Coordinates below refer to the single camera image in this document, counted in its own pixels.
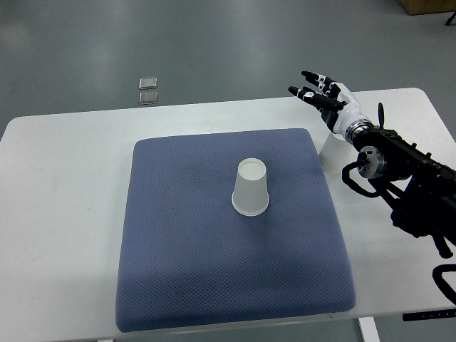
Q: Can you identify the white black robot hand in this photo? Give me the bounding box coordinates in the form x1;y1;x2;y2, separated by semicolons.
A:
288;71;372;144

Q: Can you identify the white paper cup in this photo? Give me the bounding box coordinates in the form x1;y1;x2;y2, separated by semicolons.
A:
318;133;357;174
232;157;269;217

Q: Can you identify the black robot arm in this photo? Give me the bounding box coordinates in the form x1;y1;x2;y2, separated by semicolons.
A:
341;105;455;259

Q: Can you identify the brown cardboard box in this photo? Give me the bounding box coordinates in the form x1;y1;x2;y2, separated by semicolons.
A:
399;0;455;16

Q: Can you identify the black tripod leg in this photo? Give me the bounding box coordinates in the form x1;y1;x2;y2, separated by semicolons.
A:
445;11;456;26

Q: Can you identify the lower metal floor plate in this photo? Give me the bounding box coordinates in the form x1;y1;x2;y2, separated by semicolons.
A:
138;91;158;105

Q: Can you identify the metal floor plate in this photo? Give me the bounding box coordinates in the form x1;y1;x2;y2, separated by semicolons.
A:
138;77;157;90
138;91;158;105

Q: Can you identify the upper metal floor plate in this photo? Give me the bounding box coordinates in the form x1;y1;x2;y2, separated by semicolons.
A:
138;77;157;90

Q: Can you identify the blue textured cushion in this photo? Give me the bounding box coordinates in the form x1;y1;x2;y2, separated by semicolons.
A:
115;128;356;332

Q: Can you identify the white table leg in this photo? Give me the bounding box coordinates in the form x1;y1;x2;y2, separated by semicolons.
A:
358;317;380;342

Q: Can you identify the black table control panel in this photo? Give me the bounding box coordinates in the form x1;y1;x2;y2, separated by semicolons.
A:
402;309;456;322

